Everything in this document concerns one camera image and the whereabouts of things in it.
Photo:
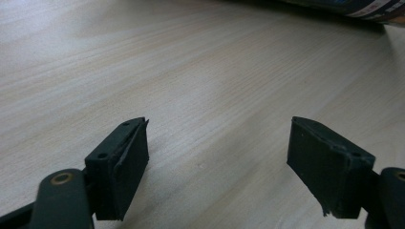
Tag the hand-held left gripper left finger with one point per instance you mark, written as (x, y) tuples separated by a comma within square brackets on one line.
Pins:
[(121, 171)]

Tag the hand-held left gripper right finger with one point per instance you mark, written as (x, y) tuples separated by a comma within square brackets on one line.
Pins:
[(328, 171)]

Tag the illustrated dark magazine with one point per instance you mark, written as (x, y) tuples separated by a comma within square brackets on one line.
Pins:
[(366, 8)]

